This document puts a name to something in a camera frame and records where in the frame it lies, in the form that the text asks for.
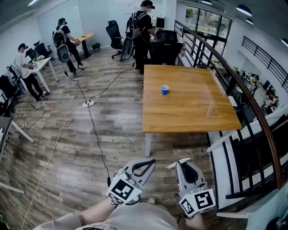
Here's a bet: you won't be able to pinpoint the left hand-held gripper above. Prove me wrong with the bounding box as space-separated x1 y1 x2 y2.
105 158 157 206

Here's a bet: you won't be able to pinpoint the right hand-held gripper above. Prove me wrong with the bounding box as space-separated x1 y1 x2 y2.
175 160 217 218

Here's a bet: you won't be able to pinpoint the person's right forearm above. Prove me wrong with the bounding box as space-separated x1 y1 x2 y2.
184 214 207 230

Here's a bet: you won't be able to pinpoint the person's left forearm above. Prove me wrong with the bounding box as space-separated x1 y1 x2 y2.
78 199 118 225

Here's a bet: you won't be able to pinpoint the white table leg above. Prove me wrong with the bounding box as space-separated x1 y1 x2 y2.
145 133 154 157

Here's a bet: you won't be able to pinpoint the person's beige shirt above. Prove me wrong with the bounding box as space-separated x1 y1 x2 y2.
33 202 180 230

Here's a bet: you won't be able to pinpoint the black mesh office chair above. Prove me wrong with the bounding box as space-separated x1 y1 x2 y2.
154 30 179 43
148 41 184 66

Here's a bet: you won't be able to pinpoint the grey backpack rig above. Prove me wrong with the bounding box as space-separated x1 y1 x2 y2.
53 28 70 63
121 12 141 62

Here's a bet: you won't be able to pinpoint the white desk beam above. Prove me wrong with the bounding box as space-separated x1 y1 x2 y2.
0 181 25 195

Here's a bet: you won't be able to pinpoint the black balcony railing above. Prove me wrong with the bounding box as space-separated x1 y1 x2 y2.
242 35 288 93

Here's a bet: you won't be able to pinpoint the round wooden table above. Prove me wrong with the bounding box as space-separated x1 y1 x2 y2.
73 33 94 59

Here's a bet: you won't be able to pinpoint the dark desk with white leg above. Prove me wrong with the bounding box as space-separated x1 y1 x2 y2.
0 116 35 155

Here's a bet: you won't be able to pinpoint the large window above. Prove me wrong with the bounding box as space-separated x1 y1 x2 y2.
184 6 233 39

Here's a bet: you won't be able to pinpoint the black cable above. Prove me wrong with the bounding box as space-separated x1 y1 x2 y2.
22 93 46 130
64 62 88 102
87 106 112 188
89 59 136 101

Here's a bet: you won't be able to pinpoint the white cable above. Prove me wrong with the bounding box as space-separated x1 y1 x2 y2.
20 95 99 230

